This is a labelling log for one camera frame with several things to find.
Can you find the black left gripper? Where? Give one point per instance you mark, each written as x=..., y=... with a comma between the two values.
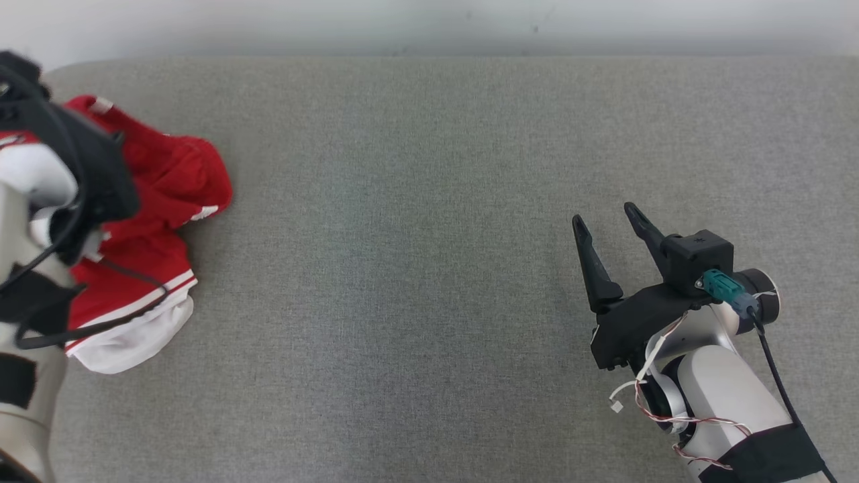
x=100, y=181

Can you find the grey fabric sofa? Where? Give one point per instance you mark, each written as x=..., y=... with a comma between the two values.
x=429, y=268

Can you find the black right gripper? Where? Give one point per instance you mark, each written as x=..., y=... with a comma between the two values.
x=627, y=329

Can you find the red shorts white waistband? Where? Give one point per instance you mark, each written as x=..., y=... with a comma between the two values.
x=174, y=178

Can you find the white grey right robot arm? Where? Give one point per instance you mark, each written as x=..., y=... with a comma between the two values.
x=725, y=389

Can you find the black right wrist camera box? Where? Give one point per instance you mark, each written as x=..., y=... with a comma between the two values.
x=698, y=258

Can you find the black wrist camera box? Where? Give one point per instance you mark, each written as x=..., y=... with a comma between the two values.
x=20, y=80
x=698, y=258

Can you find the teal right camera connector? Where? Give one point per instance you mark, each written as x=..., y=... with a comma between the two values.
x=728, y=290

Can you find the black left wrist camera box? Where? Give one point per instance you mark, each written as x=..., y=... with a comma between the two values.
x=20, y=80

